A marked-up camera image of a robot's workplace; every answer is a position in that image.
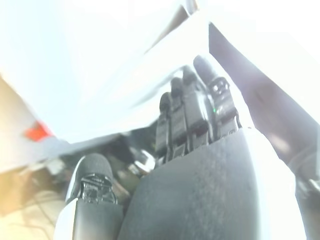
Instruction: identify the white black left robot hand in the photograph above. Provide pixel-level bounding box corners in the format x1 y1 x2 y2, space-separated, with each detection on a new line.
53 54 308 240

